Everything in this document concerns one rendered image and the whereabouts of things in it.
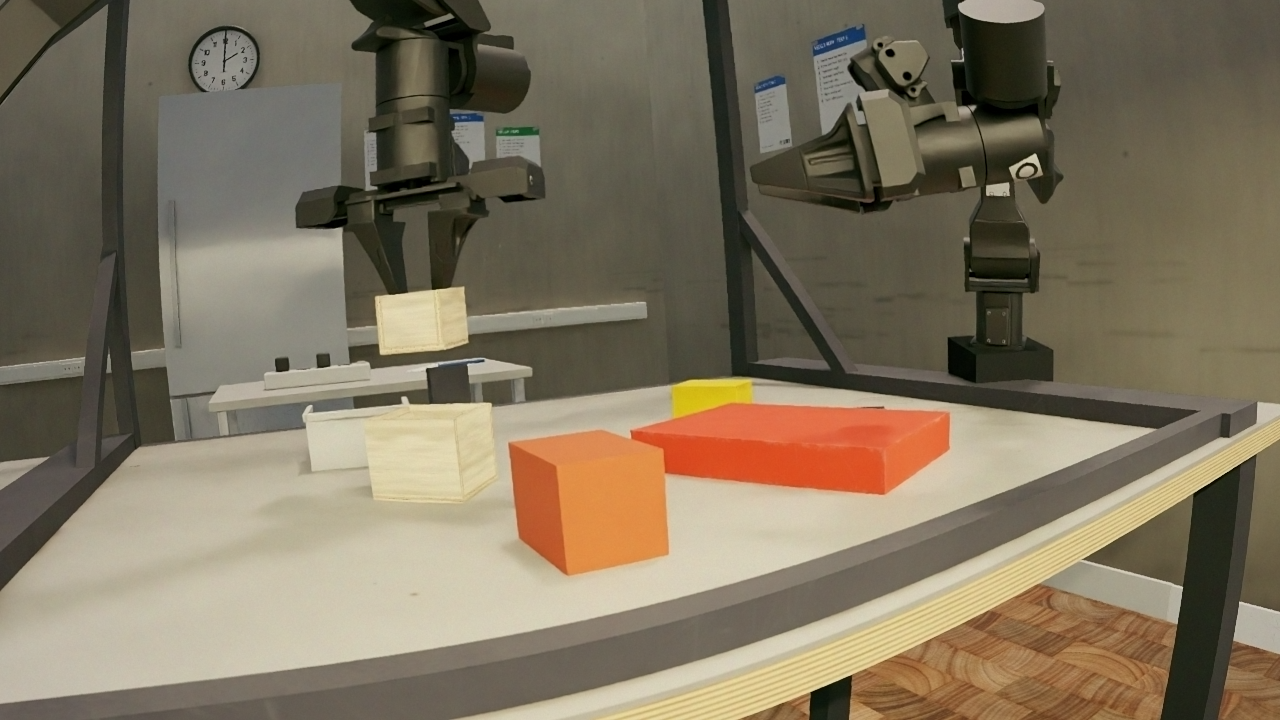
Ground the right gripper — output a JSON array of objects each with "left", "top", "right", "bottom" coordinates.
[{"left": 294, "top": 96, "right": 547, "bottom": 295}]

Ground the flat red-orange board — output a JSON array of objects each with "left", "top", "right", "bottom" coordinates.
[{"left": 630, "top": 404, "right": 950, "bottom": 495}]

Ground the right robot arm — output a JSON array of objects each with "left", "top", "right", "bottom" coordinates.
[{"left": 0, "top": 0, "right": 531, "bottom": 114}]

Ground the white open box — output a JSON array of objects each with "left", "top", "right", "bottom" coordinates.
[{"left": 303, "top": 397, "right": 410, "bottom": 471}]

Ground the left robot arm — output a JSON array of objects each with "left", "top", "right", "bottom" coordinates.
[{"left": 847, "top": 0, "right": 1064, "bottom": 350}]

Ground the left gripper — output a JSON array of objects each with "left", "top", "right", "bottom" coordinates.
[{"left": 750, "top": 88, "right": 986, "bottom": 215}]

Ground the orange cube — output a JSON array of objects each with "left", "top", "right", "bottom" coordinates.
[{"left": 508, "top": 429, "right": 669, "bottom": 577}]

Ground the yellow block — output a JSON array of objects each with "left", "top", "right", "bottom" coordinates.
[{"left": 672, "top": 380, "right": 753, "bottom": 419}]

